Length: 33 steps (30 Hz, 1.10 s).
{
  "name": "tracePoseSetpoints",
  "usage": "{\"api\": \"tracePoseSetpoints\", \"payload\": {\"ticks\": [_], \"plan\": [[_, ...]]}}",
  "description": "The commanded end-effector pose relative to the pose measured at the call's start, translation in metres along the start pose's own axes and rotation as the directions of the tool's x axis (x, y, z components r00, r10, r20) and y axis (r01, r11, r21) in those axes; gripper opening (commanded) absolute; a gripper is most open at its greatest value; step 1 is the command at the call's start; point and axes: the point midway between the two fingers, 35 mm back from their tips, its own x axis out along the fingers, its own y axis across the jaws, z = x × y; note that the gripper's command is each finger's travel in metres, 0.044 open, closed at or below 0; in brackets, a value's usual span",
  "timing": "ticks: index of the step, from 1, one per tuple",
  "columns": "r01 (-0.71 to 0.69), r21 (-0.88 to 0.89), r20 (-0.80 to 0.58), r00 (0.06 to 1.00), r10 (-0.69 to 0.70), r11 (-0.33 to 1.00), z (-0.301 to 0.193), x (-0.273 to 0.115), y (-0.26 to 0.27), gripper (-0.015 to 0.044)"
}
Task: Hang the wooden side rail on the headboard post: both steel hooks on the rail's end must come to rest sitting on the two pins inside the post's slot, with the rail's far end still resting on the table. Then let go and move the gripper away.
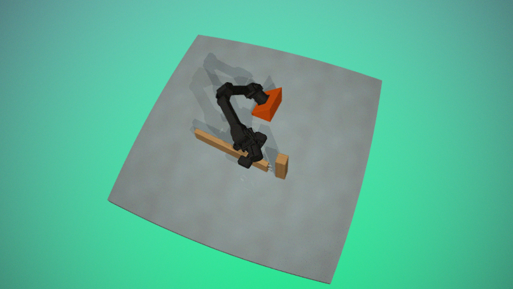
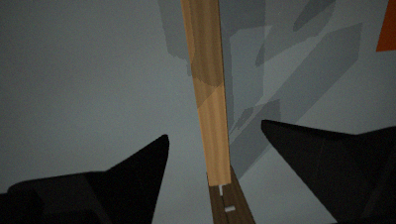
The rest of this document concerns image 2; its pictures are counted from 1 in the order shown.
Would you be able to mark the wooden side rail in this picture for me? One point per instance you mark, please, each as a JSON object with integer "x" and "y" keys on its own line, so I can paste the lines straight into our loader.
{"x": 202, "y": 23}

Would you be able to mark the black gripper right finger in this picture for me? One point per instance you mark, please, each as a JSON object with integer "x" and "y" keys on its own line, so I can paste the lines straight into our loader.
{"x": 345, "y": 172}

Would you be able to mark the wooden post with slot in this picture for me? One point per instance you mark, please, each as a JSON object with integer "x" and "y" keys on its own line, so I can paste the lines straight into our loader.
{"x": 232, "y": 207}

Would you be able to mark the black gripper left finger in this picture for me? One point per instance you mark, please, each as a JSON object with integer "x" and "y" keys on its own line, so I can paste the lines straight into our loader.
{"x": 124, "y": 194}

